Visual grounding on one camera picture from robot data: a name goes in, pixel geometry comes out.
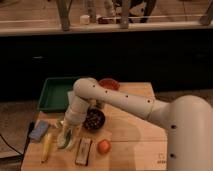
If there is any dark bowl with food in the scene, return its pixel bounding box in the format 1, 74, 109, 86
83, 109, 105, 131

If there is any yellow banana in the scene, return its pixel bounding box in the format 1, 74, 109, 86
41, 133, 52, 163

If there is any black cable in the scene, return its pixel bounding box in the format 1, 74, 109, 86
0, 121, 36, 164

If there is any green pepper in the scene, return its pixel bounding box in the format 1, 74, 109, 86
57, 130, 73, 149

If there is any white cup on shelf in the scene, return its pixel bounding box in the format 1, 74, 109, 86
80, 15, 90, 25

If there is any green plastic tray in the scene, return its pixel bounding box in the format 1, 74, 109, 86
38, 77, 77, 113

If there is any orange fruit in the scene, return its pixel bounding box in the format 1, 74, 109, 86
97, 139, 111, 155

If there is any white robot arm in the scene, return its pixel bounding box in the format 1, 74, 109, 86
58, 78, 213, 171

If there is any blue sponge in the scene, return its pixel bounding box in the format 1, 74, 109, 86
29, 120, 50, 142

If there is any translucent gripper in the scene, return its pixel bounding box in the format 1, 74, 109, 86
57, 123, 81, 149

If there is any red bowl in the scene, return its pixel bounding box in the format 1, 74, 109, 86
98, 78, 120, 90

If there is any brown chocolate bar box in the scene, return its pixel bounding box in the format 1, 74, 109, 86
75, 138, 92, 166

